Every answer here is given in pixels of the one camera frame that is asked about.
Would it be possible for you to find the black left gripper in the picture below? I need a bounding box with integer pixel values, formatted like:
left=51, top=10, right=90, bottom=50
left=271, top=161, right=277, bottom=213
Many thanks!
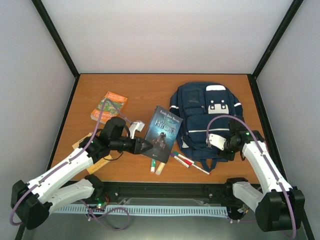
left=111, top=136, right=154, bottom=155

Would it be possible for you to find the Wuthering Heights teal book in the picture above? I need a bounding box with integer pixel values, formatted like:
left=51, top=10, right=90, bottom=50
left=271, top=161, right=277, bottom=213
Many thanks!
left=142, top=105, right=183, bottom=164

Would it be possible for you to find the navy blue backpack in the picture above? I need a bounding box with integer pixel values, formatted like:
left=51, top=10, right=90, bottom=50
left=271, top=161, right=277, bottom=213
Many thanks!
left=169, top=82, right=243, bottom=172

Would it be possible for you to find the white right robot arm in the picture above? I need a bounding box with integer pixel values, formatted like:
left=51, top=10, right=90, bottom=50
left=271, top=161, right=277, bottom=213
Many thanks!
left=220, top=118, right=305, bottom=232

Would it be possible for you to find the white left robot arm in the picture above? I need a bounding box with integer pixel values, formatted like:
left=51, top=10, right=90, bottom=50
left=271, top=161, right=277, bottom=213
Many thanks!
left=9, top=116, right=153, bottom=230

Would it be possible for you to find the white green glue stick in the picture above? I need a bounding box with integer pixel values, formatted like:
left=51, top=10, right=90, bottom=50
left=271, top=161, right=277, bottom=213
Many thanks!
left=150, top=159, right=157, bottom=173

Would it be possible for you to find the yellow highlighter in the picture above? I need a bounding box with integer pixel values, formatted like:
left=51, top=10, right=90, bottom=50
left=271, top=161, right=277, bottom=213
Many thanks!
left=155, top=162, right=166, bottom=176

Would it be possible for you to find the green-capped white marker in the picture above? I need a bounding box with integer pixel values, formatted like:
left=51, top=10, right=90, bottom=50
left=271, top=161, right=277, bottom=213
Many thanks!
left=173, top=151, right=188, bottom=160

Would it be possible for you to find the purple-capped white marker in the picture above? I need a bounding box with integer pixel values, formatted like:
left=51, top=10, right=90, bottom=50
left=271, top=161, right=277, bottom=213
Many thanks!
left=170, top=153, right=190, bottom=168

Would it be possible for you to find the red-capped white marker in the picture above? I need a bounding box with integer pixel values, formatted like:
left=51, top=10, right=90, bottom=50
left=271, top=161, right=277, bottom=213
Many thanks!
left=181, top=158, right=195, bottom=164

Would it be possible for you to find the red-capped white pen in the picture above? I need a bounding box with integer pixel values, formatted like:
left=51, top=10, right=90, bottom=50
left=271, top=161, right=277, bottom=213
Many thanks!
left=188, top=162, right=211, bottom=175

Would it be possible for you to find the orange treehouse paperback book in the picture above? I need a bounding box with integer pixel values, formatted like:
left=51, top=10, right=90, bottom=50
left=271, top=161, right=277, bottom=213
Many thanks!
left=90, top=91, right=128, bottom=124

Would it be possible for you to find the yellow picture-grid book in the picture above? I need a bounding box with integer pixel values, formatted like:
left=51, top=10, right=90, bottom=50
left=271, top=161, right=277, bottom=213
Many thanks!
left=71, top=132, right=114, bottom=175

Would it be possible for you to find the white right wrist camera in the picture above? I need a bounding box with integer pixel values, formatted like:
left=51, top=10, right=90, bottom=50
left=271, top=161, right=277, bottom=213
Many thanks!
left=208, top=133, right=227, bottom=151

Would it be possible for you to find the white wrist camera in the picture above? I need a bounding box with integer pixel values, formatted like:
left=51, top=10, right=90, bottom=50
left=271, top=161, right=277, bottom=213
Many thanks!
left=208, top=133, right=227, bottom=151
left=129, top=120, right=145, bottom=139

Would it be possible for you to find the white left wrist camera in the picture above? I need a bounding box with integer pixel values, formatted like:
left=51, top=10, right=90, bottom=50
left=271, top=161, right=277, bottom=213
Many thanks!
left=129, top=120, right=145, bottom=139

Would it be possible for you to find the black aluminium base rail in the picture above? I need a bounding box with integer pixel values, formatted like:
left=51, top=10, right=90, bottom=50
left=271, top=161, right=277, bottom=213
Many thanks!
left=102, top=182, right=236, bottom=205

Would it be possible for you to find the light blue slotted cable duct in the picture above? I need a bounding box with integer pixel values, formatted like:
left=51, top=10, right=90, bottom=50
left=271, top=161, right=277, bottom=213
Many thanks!
left=53, top=202, right=229, bottom=217

